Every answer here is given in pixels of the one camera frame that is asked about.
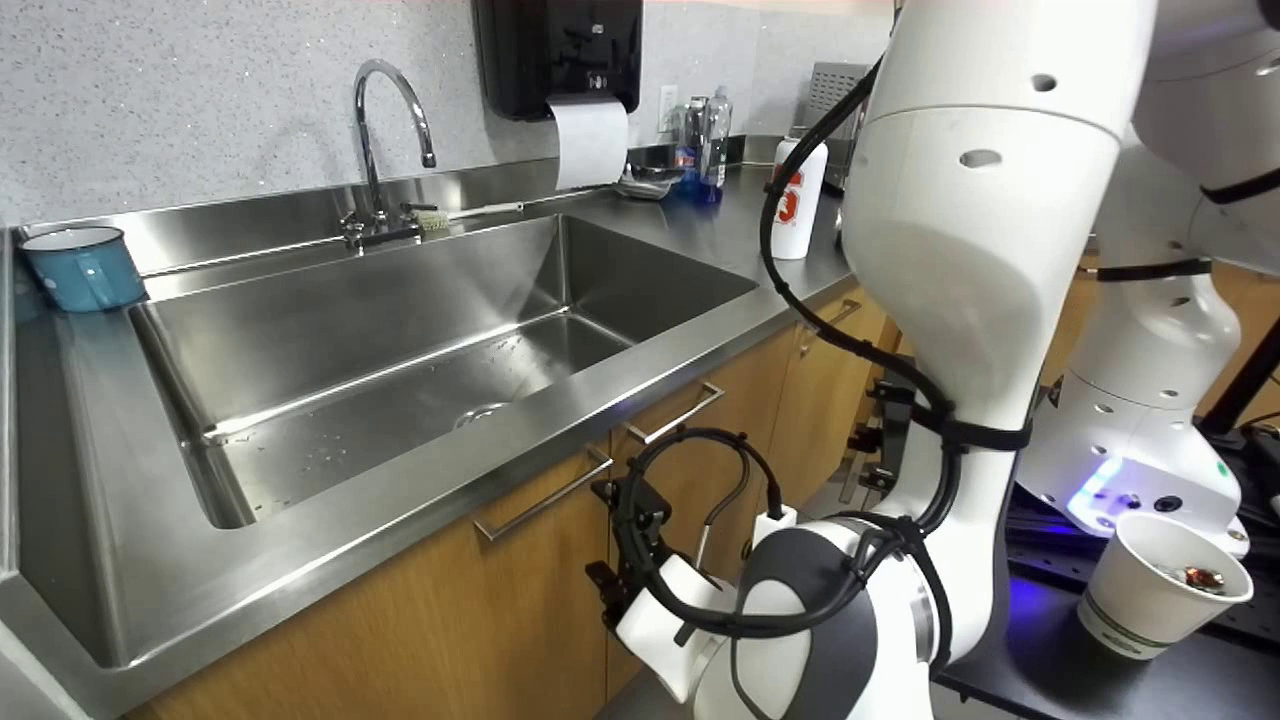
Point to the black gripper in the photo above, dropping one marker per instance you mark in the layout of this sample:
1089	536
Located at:
643	545

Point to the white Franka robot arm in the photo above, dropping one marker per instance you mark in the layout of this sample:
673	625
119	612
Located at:
985	203

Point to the wooden cabinet door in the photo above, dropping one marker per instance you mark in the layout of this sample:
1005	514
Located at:
695	401
824	401

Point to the stainless steel sink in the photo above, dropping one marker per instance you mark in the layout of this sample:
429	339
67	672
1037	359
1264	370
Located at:
401	361

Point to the small dark bowl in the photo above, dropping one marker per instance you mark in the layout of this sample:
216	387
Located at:
651	172

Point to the white paper towel sheet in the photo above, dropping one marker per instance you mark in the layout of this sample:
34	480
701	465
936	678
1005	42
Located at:
591	145

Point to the clear plastic bottle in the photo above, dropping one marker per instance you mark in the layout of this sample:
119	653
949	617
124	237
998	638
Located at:
720	133
695	133

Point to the chrome gooseneck faucet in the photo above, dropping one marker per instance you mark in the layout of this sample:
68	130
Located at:
381	133

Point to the black paper towel dispenser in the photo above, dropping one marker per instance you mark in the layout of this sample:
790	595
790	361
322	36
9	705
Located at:
553	54

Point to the white paper cup with scraps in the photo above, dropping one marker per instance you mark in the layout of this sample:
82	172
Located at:
1152	585

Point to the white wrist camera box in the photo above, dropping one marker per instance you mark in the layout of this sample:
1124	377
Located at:
666	646

